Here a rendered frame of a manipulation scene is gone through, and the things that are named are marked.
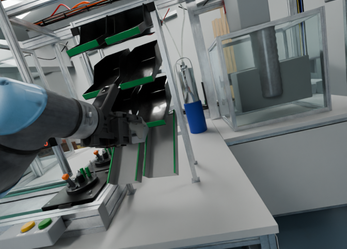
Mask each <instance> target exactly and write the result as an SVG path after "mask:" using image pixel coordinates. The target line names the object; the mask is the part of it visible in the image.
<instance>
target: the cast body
mask: <svg viewBox="0 0 347 249"><path fill-rule="evenodd" d="M148 131H149V127H148V126H147V124H146V126H145V127H144V128H143V137H142V139H138V137H137V135H136V133H135V132H134V131H131V133H132V143H133V144H136V143H142V142H145V140H146V137H147V134H148Z"/></svg>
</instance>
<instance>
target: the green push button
mask: <svg viewBox="0 0 347 249"><path fill-rule="evenodd" d="M51 222H52V219H51V218H47V219H44V220H43V221H41V222H40V223H39V224H38V228H39V229H42V228H45V227H47V226H48V225H49V224H50V223H51Z"/></svg>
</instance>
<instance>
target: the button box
mask: <svg viewBox="0 0 347 249"><path fill-rule="evenodd" d="M51 219H52V222H51V223H50V224H49V225H48V226H47V227H45V228H42V229H39V228H38V224H39V223H40V222H41V221H43V220H44V219H42V220H37V221H35V225H34V226H33V227H32V228H31V229H29V230H27V231H25V232H21V227H22V226H23V225H25V224H26V223H27V222H26V223H20V224H14V225H12V226H11V227H10V228H9V229H8V230H7V231H5V232H4V233H3V234H2V235H1V236H0V249H32V248H39V247H45V246H52V245H54V244H55V243H56V241H57V240H58V239H59V238H60V236H61V235H62V234H63V233H64V231H65V230H66V226H65V224H64V222H63V220H62V218H61V216H58V217H52V218H51Z"/></svg>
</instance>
